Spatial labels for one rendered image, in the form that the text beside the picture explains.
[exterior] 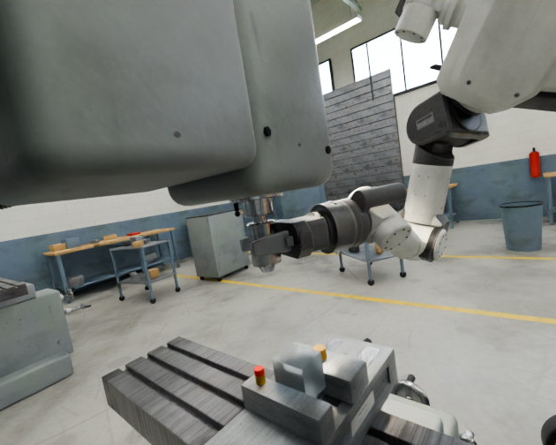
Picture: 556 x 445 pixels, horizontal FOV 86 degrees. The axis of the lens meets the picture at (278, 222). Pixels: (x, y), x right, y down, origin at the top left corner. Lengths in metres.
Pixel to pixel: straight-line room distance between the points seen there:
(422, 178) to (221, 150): 0.60
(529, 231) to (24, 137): 5.12
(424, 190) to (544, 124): 7.10
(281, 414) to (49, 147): 0.43
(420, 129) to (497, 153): 7.08
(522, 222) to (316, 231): 4.71
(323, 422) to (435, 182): 0.56
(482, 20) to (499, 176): 7.24
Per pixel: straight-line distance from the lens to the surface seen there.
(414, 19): 0.72
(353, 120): 8.63
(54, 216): 7.00
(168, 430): 0.71
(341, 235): 0.49
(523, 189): 7.86
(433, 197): 0.80
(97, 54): 0.25
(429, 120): 0.78
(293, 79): 0.42
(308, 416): 0.47
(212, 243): 4.90
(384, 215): 0.55
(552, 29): 0.66
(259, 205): 0.44
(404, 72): 8.34
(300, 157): 0.40
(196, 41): 0.30
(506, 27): 0.66
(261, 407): 0.53
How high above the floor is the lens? 1.31
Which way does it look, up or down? 6 degrees down
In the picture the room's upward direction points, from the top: 9 degrees counter-clockwise
